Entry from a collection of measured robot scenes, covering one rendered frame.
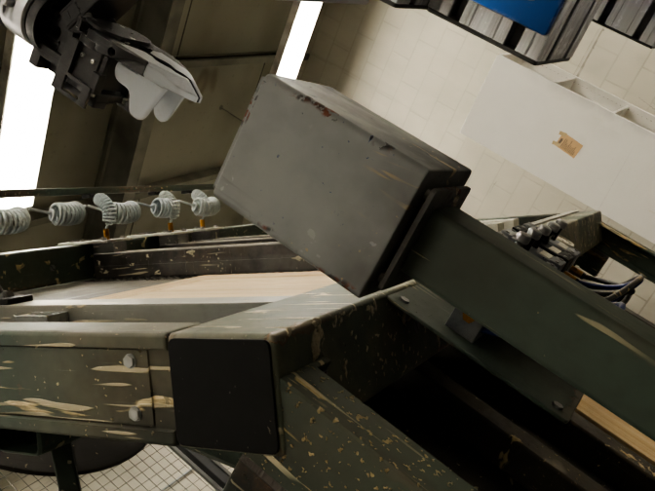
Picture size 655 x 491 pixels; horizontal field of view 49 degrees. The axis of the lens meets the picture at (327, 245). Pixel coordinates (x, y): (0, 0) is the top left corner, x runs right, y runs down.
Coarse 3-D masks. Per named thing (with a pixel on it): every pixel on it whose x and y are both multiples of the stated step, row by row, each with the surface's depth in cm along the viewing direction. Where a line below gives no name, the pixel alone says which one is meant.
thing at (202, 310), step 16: (16, 304) 115; (32, 304) 113; (48, 304) 111; (64, 304) 109; (80, 304) 107; (96, 304) 106; (112, 304) 104; (128, 304) 103; (144, 304) 101; (160, 304) 100; (176, 304) 99; (192, 304) 98; (208, 304) 96; (224, 304) 95; (240, 304) 94; (256, 304) 93; (0, 320) 116; (80, 320) 108; (96, 320) 106; (112, 320) 105; (128, 320) 103; (144, 320) 102; (160, 320) 100; (176, 320) 99; (192, 320) 98; (208, 320) 97
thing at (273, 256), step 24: (96, 240) 208; (120, 240) 202; (96, 264) 203; (120, 264) 199; (144, 264) 195; (168, 264) 191; (192, 264) 188; (216, 264) 184; (240, 264) 181; (264, 264) 177; (288, 264) 174
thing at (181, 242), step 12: (156, 192) 230; (168, 192) 229; (492, 228) 179; (168, 240) 227; (180, 240) 226; (228, 240) 220; (240, 240) 214; (252, 240) 212; (264, 240) 210; (276, 240) 208
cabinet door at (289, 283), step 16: (288, 272) 154; (304, 272) 151; (320, 272) 148; (144, 288) 144; (160, 288) 143; (176, 288) 142; (192, 288) 139; (208, 288) 137; (224, 288) 134; (240, 288) 132; (256, 288) 130; (272, 288) 128; (288, 288) 126; (304, 288) 124
